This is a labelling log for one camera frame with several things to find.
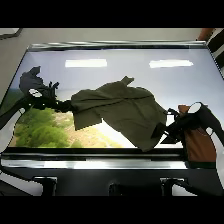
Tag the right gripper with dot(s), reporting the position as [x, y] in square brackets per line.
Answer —
[160, 130]

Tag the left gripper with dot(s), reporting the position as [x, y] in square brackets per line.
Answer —
[63, 105]

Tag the olive green shirt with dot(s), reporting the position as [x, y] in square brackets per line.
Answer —
[126, 110]

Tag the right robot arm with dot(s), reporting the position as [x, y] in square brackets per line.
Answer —
[206, 117]

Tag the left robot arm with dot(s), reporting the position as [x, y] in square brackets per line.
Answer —
[20, 110]

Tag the dark grey garment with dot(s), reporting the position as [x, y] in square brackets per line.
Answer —
[30, 80]

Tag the rust brown garment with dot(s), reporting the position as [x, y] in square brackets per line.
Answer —
[200, 148]

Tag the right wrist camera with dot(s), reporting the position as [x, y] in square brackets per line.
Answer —
[173, 114]

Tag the silver frame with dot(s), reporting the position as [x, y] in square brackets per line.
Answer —
[100, 164]

